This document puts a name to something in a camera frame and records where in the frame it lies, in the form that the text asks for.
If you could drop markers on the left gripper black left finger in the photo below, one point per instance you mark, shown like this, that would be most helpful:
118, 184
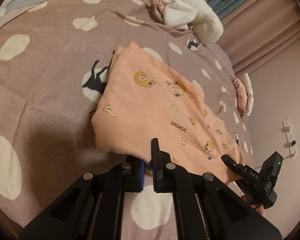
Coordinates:
92, 207

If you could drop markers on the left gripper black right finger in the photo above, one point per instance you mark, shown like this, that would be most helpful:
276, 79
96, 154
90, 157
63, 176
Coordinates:
205, 208

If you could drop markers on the peach printed child's garment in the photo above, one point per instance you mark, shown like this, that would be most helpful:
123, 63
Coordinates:
146, 99

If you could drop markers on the folded pink white clothes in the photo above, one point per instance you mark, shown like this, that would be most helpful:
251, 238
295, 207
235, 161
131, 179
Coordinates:
245, 95

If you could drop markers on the person's right hand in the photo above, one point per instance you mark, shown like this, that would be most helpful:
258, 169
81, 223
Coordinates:
257, 207

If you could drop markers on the mauve polka dot bedspread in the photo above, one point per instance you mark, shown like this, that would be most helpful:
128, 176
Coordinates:
53, 62

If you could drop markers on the pink curtain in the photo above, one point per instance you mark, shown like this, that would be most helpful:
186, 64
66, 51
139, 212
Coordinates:
257, 30

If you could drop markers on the white fluffy blanket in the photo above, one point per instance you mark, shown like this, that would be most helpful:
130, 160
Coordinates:
197, 14

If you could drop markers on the white wall power strip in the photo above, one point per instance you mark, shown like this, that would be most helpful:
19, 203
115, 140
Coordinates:
291, 141

